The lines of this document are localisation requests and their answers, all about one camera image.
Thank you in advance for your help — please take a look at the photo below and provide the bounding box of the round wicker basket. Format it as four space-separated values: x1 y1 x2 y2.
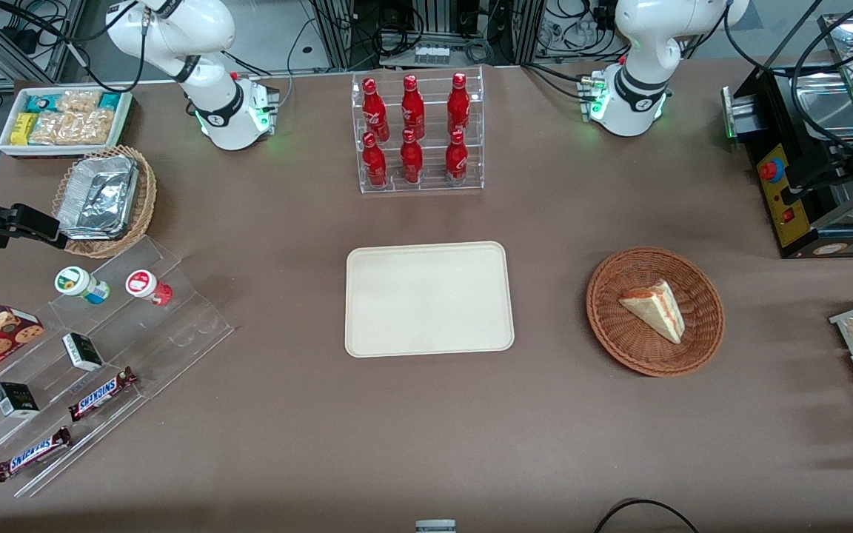
586 247 726 378

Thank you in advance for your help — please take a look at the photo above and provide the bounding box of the small black box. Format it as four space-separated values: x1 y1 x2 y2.
0 382 40 418
62 332 104 372

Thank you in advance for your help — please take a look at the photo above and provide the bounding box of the large clear nut bag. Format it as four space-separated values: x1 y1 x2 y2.
29 110 115 145

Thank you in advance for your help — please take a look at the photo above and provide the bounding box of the wrapped triangle sandwich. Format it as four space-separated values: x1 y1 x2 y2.
618 279 686 344

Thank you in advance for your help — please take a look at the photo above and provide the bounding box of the clear acrylic stepped shelf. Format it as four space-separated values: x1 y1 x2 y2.
0 235 235 498

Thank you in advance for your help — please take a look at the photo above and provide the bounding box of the red cola bottle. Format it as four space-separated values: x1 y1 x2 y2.
401 74 426 140
362 133 388 188
362 77 390 143
445 130 469 184
447 72 471 138
400 129 424 184

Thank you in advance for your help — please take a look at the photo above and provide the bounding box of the yellow snack pack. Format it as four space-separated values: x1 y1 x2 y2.
10 113 39 146

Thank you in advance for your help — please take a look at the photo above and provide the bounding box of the black food warmer machine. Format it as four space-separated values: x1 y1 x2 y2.
721 11 853 259

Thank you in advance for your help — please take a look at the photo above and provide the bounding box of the snickers chocolate bar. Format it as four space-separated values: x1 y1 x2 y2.
68 366 138 423
0 426 73 483

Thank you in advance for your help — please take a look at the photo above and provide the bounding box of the clear acrylic bottle rack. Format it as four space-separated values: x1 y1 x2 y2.
351 67 485 195

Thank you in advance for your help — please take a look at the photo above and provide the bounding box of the silver foil container stack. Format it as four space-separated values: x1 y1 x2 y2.
56 155 139 241

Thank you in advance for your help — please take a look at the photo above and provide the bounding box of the black looped cable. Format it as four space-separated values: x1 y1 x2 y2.
593 499 701 533

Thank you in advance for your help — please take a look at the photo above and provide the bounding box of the small clear nut bag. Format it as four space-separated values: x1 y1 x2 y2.
56 90 101 113

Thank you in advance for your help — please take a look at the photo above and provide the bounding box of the white rectangular snack bin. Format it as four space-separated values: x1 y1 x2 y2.
0 86 135 159

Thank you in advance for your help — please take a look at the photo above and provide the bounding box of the green-lid yogurt bottle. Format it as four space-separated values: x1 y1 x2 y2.
55 266 110 305

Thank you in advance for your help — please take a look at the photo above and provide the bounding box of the beige plastic tray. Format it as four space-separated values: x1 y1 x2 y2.
344 241 515 358

